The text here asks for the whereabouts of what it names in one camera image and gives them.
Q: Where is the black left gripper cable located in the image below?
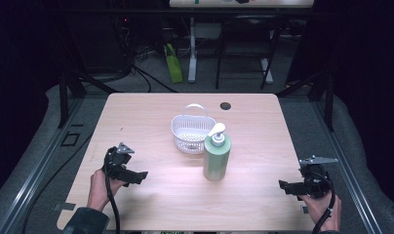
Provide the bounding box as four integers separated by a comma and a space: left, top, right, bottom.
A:
103, 162, 122, 234

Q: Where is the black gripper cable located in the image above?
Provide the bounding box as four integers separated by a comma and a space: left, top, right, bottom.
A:
310, 171, 336, 234
103, 162, 122, 234

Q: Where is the white desk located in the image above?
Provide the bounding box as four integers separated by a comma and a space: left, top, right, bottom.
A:
168, 0, 316, 84

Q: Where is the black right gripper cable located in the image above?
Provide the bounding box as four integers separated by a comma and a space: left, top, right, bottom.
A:
310, 171, 336, 234

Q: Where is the black metal stand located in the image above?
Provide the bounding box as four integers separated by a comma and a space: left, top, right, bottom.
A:
276, 19, 335, 133
57, 13, 120, 130

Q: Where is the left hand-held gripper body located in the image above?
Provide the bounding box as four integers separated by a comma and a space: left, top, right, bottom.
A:
101, 141, 136, 181

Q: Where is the black cable bundle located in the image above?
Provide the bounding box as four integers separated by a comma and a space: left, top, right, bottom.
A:
115, 16, 179, 94

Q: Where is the person's left hand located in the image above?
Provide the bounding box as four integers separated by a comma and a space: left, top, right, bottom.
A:
86, 168, 128, 213

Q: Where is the black chair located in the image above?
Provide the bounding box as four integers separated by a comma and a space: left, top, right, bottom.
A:
215, 14, 284, 91

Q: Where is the person's right hand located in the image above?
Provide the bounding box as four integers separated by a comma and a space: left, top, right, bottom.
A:
297, 190, 343, 232

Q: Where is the green bag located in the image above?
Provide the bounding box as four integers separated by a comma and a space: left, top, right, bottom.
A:
164, 43, 184, 84

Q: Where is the white plastic basket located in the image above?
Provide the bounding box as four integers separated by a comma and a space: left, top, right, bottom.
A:
171, 103, 217, 155

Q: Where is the green pump soap bottle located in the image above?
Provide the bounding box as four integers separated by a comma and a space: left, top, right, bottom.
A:
202, 122, 232, 182

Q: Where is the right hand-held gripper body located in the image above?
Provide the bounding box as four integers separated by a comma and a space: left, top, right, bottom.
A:
297, 154, 339, 200

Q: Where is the black floor cable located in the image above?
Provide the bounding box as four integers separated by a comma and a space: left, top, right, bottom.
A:
20, 133, 94, 234

